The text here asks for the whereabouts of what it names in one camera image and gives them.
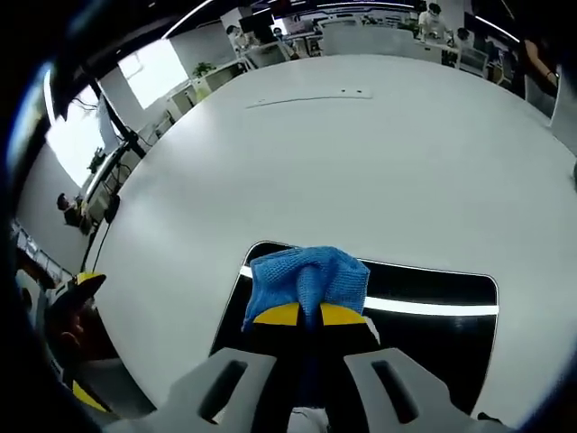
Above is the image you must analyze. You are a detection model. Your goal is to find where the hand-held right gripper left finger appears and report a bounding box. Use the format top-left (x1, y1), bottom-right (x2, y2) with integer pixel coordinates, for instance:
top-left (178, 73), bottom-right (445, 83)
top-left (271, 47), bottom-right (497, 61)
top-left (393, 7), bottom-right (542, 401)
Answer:
top-left (169, 300), bottom-right (303, 428)

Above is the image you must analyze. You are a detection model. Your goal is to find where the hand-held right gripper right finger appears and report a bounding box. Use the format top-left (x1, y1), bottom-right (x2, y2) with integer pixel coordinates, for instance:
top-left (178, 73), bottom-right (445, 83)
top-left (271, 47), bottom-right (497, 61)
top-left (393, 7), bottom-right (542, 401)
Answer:
top-left (318, 301), bottom-right (453, 428)

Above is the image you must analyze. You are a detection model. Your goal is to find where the blue cleaning cloth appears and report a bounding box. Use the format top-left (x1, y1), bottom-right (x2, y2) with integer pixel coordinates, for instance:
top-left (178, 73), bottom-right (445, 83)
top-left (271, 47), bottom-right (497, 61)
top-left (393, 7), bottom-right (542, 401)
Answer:
top-left (240, 244), bottom-right (371, 334)

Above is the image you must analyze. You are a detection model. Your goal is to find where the white desk partition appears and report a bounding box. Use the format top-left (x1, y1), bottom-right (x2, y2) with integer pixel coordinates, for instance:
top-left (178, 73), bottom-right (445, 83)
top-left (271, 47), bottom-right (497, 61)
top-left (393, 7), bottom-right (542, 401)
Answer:
top-left (321, 25), bottom-right (417, 58)

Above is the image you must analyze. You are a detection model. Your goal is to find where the white upright board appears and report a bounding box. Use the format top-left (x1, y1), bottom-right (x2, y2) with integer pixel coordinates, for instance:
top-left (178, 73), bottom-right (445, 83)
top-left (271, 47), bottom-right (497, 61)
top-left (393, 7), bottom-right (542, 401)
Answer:
top-left (548, 66), bottom-right (577, 142)

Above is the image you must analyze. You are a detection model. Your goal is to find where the small black device with cable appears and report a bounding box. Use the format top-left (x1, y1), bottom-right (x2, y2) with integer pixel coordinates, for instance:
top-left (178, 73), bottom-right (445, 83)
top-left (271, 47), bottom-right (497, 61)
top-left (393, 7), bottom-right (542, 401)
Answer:
top-left (82, 192), bottom-right (123, 272)

